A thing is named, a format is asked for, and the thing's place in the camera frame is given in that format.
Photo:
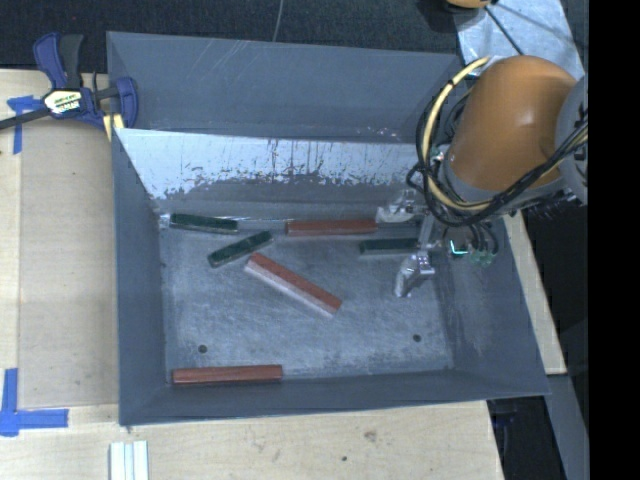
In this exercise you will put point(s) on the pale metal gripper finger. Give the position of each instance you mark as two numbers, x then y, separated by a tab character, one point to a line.
412	273
402	210

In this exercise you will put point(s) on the dark green flat block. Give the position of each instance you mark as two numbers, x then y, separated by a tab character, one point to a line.
387	247
240	249
202	222

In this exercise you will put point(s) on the red-brown flat block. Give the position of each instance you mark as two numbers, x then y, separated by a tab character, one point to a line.
330	227
295	283
227	374

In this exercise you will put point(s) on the grey metal bin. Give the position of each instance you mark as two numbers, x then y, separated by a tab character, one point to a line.
300	338

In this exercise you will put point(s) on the pale wood board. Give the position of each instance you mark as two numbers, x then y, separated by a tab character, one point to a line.
65	268

